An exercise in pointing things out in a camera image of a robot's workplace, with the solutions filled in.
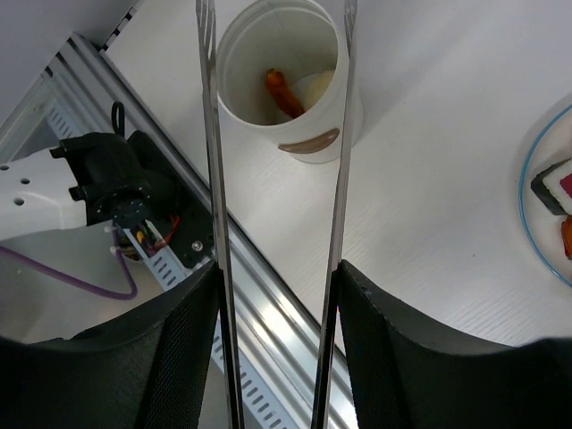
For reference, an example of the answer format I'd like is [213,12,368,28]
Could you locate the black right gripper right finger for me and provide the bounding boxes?
[338,261,571,428]

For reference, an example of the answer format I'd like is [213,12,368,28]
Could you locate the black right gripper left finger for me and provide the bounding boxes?
[1,263,220,428]

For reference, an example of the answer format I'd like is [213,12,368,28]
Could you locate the sushi roll with red centre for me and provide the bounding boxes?
[530,158,571,216]

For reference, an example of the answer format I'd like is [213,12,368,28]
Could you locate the white steamed bun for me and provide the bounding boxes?
[294,70,334,111]

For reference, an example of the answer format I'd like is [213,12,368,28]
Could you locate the metal tongs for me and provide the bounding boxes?
[195,1,358,428]

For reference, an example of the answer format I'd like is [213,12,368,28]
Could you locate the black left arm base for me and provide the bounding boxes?
[128,130,214,269]

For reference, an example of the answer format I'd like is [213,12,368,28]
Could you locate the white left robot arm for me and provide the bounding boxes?
[1,131,178,240]

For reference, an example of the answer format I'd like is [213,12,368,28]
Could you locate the white cylindrical lunch container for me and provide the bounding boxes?
[217,1,363,164]

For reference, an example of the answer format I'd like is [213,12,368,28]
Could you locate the blue rimmed white plate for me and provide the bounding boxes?
[517,101,571,286]

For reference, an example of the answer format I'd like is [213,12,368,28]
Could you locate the red crab stick toy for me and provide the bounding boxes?
[560,216,572,260]

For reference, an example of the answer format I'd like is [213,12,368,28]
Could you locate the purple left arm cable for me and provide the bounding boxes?
[0,244,139,301]

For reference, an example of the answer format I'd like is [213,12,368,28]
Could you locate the aluminium mounting rail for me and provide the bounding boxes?
[1,34,319,428]

